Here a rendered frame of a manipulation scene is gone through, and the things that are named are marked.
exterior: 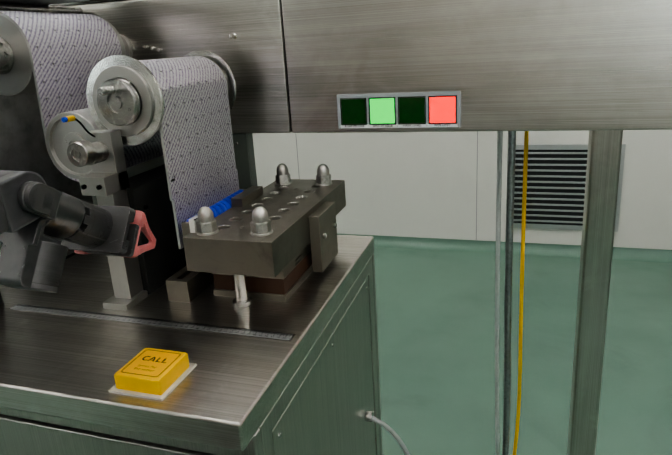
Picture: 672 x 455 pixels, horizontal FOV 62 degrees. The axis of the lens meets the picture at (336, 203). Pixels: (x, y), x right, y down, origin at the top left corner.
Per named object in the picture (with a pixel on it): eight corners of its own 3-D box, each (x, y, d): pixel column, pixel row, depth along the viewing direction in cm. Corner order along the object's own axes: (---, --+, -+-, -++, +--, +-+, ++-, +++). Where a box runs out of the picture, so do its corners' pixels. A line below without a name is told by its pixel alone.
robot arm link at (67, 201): (55, 183, 67) (18, 182, 69) (40, 238, 65) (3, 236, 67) (94, 199, 73) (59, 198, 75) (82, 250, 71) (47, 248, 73)
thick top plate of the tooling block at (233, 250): (187, 271, 93) (182, 237, 91) (280, 203, 130) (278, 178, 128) (274, 277, 88) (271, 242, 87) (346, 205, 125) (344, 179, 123)
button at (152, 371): (115, 390, 73) (112, 374, 73) (148, 361, 80) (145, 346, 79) (161, 397, 71) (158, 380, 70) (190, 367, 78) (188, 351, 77)
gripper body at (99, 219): (129, 255, 77) (92, 244, 70) (69, 250, 80) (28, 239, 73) (138, 210, 78) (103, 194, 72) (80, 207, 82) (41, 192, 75)
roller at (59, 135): (52, 179, 101) (39, 112, 97) (140, 151, 124) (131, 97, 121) (107, 180, 97) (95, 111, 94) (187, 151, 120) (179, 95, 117)
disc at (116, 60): (146, 161, 94) (76, 118, 95) (148, 161, 94) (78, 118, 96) (174, 82, 88) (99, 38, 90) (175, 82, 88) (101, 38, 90)
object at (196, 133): (170, 200, 95) (154, 90, 90) (234, 169, 116) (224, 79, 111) (172, 200, 95) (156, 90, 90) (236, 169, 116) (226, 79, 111)
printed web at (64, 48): (17, 279, 111) (-45, 13, 97) (98, 239, 133) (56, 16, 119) (186, 294, 100) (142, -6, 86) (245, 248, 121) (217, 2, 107)
